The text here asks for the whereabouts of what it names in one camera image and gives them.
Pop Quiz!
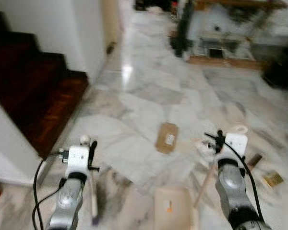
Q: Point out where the wooden handled brush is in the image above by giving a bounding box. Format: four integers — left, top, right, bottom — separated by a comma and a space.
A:
90, 170, 99, 226

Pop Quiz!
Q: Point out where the beige dustpan with wooden handle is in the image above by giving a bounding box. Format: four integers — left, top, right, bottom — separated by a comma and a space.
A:
154, 160, 217, 230

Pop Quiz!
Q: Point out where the small dark brown wrapper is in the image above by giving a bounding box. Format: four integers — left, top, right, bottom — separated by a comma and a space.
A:
249, 154, 263, 169

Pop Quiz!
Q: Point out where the brown cardboard piece with label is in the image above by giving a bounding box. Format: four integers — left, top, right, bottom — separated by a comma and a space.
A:
155, 122, 180, 154

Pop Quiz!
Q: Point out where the yellow brown packet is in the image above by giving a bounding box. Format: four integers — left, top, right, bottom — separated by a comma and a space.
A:
263, 171, 285, 189

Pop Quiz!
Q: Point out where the dark wooden staircase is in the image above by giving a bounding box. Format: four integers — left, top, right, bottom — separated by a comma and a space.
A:
0, 10, 90, 159

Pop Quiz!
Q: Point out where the wooden table with clutter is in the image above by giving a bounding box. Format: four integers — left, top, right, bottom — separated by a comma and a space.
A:
186, 0, 288, 70

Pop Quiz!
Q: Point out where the black bag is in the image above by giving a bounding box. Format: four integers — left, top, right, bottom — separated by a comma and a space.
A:
263, 44, 288, 90

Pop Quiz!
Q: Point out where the black upright appliance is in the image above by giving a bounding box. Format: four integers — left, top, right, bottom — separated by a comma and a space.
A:
170, 0, 195, 58

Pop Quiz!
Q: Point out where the light wooden door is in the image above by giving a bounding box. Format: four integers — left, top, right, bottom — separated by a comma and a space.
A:
102, 0, 124, 48

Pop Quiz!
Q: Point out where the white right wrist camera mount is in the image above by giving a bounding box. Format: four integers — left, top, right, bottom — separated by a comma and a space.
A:
224, 125, 249, 155

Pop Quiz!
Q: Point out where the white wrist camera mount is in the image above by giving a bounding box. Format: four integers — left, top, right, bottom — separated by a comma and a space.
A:
224, 125, 249, 155
66, 135, 92, 176

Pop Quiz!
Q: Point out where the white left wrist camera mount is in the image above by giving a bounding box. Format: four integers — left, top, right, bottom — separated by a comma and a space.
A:
66, 135, 92, 176

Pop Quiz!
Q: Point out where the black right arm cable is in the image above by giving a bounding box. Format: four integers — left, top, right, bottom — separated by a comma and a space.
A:
225, 142, 265, 223

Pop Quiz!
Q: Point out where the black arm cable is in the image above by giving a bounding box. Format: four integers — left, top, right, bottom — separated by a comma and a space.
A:
32, 151, 67, 230
225, 142, 265, 223

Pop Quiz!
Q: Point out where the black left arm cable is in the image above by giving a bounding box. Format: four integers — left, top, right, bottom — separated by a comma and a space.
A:
32, 151, 67, 230

